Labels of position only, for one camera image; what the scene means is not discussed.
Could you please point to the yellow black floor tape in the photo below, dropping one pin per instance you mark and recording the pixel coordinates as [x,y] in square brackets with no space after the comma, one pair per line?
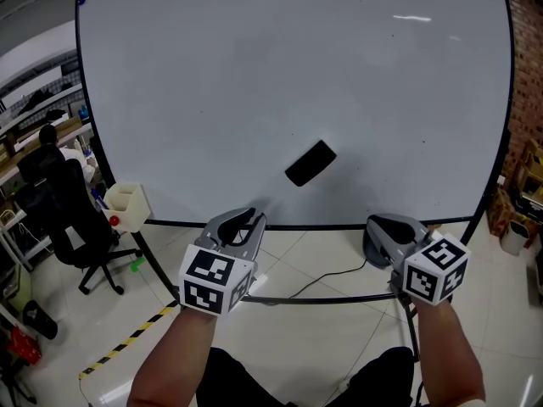
[127,341]

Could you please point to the white pen holder box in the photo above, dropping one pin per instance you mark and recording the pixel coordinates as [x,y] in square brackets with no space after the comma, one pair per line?
[127,208]

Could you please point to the white waste bin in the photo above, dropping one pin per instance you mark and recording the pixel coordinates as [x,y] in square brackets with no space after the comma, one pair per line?
[515,239]

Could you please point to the black office chair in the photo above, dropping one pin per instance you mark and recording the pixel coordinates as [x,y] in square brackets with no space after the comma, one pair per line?
[63,210]

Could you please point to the person's left forearm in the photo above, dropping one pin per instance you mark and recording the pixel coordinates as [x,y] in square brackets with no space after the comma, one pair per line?
[174,354]

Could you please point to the red round magnet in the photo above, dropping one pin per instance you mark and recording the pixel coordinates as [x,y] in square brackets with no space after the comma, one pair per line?
[113,221]

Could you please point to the black metal whiteboard stand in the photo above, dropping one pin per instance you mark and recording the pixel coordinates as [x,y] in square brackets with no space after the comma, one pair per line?
[339,299]

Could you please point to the person's right forearm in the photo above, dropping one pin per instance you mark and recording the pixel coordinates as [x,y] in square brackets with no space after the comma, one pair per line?
[445,354]

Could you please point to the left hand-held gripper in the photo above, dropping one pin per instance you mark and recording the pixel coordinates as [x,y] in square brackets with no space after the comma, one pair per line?
[212,278]

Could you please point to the black whiteboard eraser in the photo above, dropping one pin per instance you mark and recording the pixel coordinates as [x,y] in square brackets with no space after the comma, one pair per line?
[311,163]

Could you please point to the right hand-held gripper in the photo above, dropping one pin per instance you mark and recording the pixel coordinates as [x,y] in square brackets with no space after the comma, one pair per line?
[428,269]

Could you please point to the green plastic piece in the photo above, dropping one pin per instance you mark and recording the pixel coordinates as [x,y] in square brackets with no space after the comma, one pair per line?
[136,264]

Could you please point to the large white whiteboard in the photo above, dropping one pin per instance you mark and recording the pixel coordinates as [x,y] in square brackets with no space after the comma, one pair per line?
[254,79]

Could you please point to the white side table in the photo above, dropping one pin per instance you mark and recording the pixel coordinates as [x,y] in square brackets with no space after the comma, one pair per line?
[15,235]

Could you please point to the stacked cardboard boxes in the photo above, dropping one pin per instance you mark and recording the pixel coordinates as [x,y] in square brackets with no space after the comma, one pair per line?
[524,185]

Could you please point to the red plastic basket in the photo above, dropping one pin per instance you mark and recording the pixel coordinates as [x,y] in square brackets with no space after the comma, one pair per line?
[25,348]

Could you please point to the blue marker pens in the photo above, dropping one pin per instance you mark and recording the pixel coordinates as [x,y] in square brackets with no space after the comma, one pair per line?
[99,199]

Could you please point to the person's black trousers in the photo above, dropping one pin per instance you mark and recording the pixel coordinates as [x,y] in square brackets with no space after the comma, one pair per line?
[297,384]

